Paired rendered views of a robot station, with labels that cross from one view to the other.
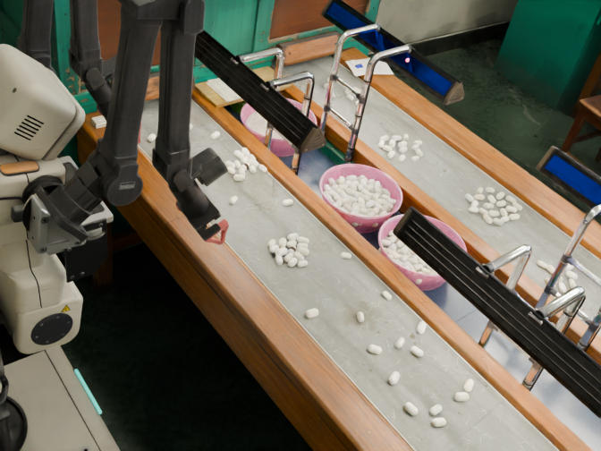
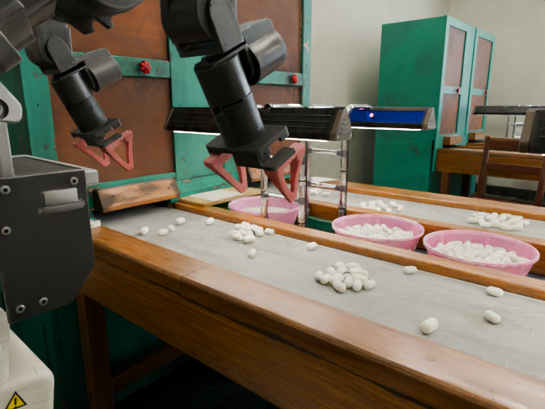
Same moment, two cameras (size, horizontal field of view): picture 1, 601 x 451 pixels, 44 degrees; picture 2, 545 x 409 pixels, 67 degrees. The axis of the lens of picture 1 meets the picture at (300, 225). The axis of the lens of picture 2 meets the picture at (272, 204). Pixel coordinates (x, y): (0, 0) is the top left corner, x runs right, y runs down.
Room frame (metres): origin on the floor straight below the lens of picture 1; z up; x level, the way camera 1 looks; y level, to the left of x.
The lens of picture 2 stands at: (0.69, 0.25, 1.12)
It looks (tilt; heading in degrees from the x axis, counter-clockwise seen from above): 13 degrees down; 355
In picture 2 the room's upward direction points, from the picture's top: straight up
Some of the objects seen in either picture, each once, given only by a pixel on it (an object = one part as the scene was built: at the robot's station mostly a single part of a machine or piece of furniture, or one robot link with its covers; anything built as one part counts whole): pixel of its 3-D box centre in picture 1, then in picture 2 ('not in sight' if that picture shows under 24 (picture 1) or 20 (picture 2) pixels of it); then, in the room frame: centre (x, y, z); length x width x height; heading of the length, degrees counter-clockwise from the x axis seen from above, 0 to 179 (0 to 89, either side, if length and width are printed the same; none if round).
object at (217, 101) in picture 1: (243, 86); (223, 195); (2.31, 0.30, 0.77); 0.33 x 0.15 x 0.01; 135
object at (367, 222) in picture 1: (358, 200); (375, 240); (1.85, -0.17, 0.72); 0.27 x 0.27 x 0.10
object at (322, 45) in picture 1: (309, 47); (268, 170); (2.59, 0.10, 0.83); 0.30 x 0.06 x 0.07; 135
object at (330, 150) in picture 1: (361, 97); (336, 166); (2.18, -0.12, 0.90); 0.20 x 0.19 x 0.45; 45
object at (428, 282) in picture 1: (419, 255); (476, 262); (1.65, -0.36, 0.72); 0.27 x 0.27 x 0.10
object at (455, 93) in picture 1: (390, 45); (348, 116); (2.24, -0.17, 1.08); 0.62 x 0.08 x 0.07; 45
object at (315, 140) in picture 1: (249, 81); (244, 121); (1.84, 0.22, 1.08); 0.62 x 0.08 x 0.07; 45
